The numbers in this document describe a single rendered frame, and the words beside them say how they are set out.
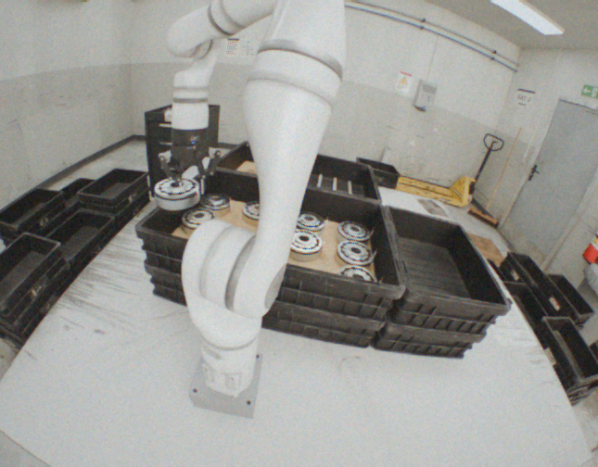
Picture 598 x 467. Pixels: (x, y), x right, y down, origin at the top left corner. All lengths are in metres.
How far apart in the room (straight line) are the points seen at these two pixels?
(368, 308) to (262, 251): 0.38
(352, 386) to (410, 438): 0.18
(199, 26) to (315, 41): 0.27
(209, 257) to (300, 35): 0.22
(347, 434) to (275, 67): 0.61
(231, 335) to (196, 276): 0.10
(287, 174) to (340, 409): 0.51
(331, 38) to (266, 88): 0.08
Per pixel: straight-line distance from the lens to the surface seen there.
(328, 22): 0.27
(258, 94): 0.24
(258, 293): 0.25
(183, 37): 0.51
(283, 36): 0.26
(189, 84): 0.52
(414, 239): 0.94
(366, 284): 0.51
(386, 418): 0.65
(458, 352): 0.81
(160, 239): 0.58
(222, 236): 0.27
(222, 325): 0.34
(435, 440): 0.69
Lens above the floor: 1.26
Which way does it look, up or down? 34 degrees down
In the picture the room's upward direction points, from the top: 11 degrees clockwise
